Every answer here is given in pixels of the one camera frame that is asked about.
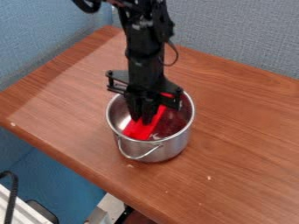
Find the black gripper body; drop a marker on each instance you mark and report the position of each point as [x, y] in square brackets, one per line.
[145, 80]

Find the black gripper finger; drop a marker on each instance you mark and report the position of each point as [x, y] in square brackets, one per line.
[149, 110]
[134, 103]

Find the red plastic block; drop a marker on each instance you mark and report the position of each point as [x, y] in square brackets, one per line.
[142, 125]

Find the stainless steel pot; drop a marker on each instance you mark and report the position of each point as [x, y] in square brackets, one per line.
[158, 144]

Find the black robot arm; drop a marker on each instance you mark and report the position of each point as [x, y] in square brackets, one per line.
[149, 29]

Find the white box lower left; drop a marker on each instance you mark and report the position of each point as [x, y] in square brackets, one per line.
[25, 215]

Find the grey table leg bracket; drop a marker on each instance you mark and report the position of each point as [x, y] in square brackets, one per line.
[107, 211]

